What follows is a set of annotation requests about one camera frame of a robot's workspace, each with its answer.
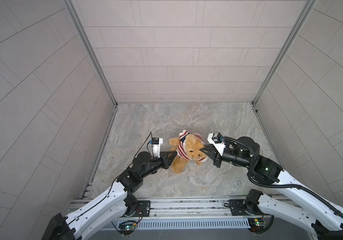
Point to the white ventilation grille strip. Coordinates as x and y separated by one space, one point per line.
195 224

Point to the aluminium corner post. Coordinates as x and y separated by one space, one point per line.
69 6
304 14

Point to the tan plush teddy bear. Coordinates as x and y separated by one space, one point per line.
179 163

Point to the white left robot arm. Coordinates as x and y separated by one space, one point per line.
118 200

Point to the aluminium corner post right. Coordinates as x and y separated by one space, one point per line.
304 14

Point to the circuit board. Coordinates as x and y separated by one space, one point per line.
127 228
257 225

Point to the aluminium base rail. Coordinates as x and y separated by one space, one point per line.
202 207

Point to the aluminium corner post left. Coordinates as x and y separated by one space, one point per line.
69 6

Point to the red white striped knit sweater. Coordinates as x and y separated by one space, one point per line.
190 145

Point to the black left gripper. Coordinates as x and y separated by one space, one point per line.
162 160

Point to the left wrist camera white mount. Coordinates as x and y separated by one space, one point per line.
155 146

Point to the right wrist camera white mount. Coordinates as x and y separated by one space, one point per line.
216 139

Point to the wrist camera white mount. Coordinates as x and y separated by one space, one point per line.
155 146
216 139

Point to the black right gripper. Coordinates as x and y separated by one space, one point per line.
215 155

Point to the right circuit board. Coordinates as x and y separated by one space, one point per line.
257 225

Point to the left circuit board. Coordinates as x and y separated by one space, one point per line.
127 228

